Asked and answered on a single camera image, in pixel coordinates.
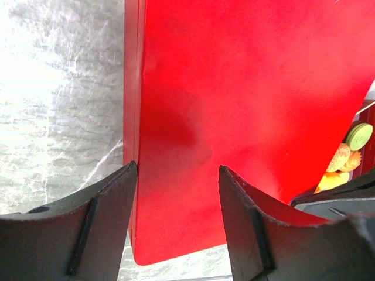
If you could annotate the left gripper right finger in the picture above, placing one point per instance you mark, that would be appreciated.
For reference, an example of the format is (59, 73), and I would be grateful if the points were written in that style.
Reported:
(268, 240)

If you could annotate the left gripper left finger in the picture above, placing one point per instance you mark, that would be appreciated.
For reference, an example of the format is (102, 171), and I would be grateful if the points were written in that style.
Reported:
(79, 237)

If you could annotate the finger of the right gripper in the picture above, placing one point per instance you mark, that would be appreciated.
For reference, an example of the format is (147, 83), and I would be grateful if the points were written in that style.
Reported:
(355, 197)

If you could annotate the red box lid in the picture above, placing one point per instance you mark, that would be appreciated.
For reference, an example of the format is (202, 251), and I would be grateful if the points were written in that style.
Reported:
(268, 88)

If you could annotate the red cookie box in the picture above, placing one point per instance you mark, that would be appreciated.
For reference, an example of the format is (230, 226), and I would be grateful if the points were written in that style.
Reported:
(134, 27)

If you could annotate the plain round orange cookie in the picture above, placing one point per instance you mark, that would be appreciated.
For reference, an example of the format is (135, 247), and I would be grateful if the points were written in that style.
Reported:
(340, 157)

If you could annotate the dark red gold-rimmed tray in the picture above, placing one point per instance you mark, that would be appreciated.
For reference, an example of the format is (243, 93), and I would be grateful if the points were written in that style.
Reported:
(367, 163)

